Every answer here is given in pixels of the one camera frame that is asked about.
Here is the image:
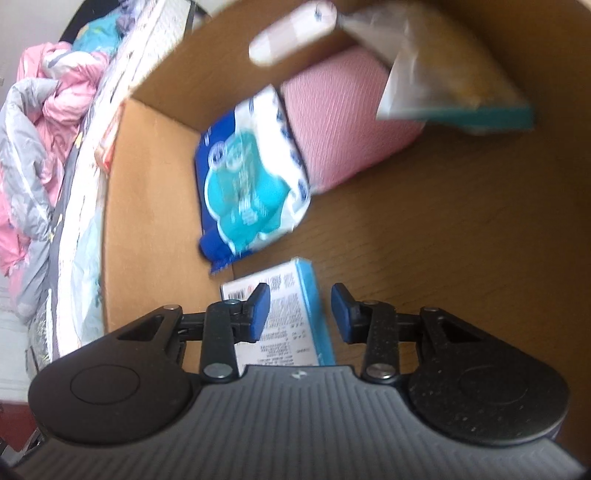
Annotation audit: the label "pink knitted sponge pack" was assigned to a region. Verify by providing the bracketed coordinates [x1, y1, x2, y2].
[278, 45, 429, 195]

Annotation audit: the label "red tissue packet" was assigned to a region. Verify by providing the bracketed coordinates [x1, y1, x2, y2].
[93, 100, 126, 175]

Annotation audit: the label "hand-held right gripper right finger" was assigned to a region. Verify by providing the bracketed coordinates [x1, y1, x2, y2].
[330, 281, 485, 384]

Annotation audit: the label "pink and grey quilt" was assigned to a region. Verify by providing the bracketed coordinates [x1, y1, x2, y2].
[0, 41, 122, 321]

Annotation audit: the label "teal and purple clothes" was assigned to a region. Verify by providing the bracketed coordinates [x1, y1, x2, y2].
[71, 10, 141, 55]

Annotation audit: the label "clear packet of yellow cloths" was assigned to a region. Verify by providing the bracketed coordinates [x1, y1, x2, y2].
[338, 0, 537, 136]

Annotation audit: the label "white cylindrical bottle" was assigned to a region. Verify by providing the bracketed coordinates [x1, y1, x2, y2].
[248, 0, 339, 66]

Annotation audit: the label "blue wet wipes pack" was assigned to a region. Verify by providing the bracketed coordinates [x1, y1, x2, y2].
[193, 84, 313, 278]

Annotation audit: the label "white plastic bag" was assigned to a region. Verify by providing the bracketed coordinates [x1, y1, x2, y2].
[68, 215, 106, 349]

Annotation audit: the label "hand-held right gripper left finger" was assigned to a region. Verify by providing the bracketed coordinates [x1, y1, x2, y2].
[111, 282, 272, 384]

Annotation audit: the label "blue and white box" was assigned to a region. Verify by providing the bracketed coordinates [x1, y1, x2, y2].
[220, 257, 338, 368]

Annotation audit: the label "large cardboard box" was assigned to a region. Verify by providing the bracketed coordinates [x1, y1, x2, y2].
[99, 0, 591, 446]

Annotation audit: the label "dark grey floral blanket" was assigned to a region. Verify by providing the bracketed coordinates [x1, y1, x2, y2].
[25, 203, 70, 370]

